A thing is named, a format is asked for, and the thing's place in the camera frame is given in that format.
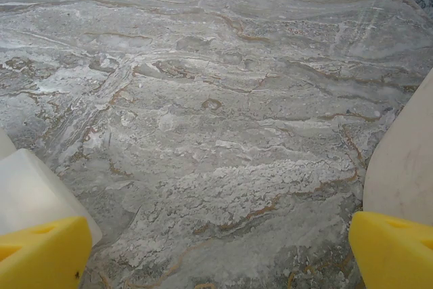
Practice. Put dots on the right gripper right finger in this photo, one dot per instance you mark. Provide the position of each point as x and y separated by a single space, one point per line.
395 255

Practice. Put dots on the translucent white plastic bottle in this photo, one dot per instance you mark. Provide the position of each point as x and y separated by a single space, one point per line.
37 191

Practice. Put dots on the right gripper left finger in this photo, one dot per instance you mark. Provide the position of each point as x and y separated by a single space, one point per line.
40 255

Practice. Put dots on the white waste bin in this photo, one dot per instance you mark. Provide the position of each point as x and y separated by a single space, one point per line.
402 160

